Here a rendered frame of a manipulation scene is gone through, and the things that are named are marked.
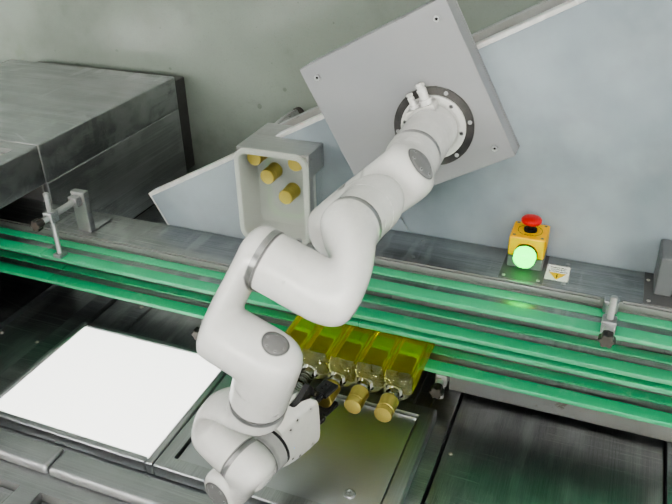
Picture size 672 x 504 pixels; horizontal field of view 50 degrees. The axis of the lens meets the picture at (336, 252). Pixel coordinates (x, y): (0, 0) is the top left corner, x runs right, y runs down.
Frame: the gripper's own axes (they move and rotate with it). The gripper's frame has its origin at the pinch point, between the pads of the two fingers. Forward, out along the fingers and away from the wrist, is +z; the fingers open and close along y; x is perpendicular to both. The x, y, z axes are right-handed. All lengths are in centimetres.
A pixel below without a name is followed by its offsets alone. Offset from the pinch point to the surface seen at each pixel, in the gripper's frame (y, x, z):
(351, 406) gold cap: 0.3, -5.5, 0.5
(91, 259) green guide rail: 5, 72, 2
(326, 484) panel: -12.6, -5.5, -7.7
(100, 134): 18, 111, 37
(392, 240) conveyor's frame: 15.7, 7.5, 34.2
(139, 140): 10, 115, 54
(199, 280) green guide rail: 4.9, 44.1, 10.7
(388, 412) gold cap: 1.1, -12.4, 2.4
